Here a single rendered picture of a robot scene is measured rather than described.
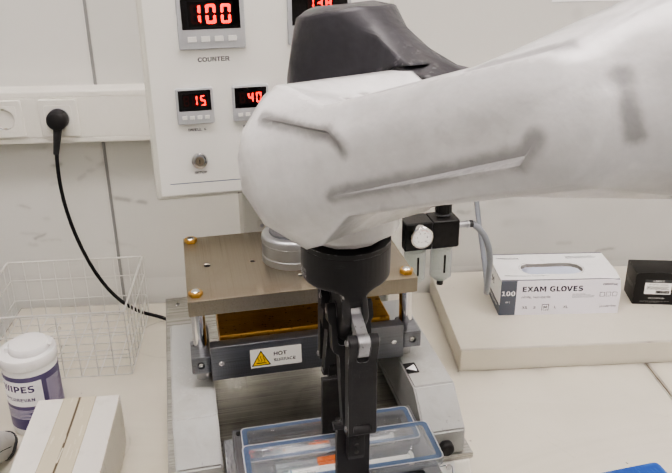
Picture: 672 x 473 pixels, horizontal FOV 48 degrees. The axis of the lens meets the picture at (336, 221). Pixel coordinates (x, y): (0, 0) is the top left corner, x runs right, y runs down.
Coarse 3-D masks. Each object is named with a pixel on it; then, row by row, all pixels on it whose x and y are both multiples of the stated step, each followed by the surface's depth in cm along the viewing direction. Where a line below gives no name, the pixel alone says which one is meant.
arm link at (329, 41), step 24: (312, 24) 52; (336, 24) 51; (360, 24) 51; (384, 24) 51; (312, 48) 52; (336, 48) 52; (360, 48) 51; (384, 48) 50; (408, 48) 50; (288, 72) 56; (312, 72) 53; (336, 72) 52; (360, 72) 52; (432, 72) 48
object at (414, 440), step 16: (384, 432) 74; (400, 432) 74; (416, 432) 74; (256, 448) 71; (272, 448) 71; (288, 448) 72; (304, 448) 72; (320, 448) 72; (384, 448) 72; (400, 448) 72; (416, 448) 72; (432, 448) 72; (256, 464) 70; (272, 464) 70; (288, 464) 70; (304, 464) 70; (320, 464) 70; (384, 464) 70
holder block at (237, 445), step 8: (408, 408) 85; (232, 432) 81; (240, 440) 80; (240, 448) 79; (240, 456) 78; (240, 464) 77; (240, 472) 75; (408, 472) 75; (416, 472) 76; (424, 472) 76; (432, 472) 75; (440, 472) 75
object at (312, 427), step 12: (396, 408) 83; (312, 420) 82; (384, 420) 81; (396, 420) 81; (408, 420) 81; (252, 432) 80; (264, 432) 80; (276, 432) 80; (288, 432) 80; (300, 432) 80; (312, 432) 80
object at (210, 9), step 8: (192, 8) 93; (200, 8) 93; (208, 8) 93; (216, 8) 93; (224, 8) 94; (232, 8) 94; (192, 16) 93; (200, 16) 93; (208, 16) 93; (216, 16) 94; (224, 16) 94; (232, 16) 94; (192, 24) 93; (200, 24) 94; (208, 24) 94; (216, 24) 94; (224, 24) 94; (232, 24) 94
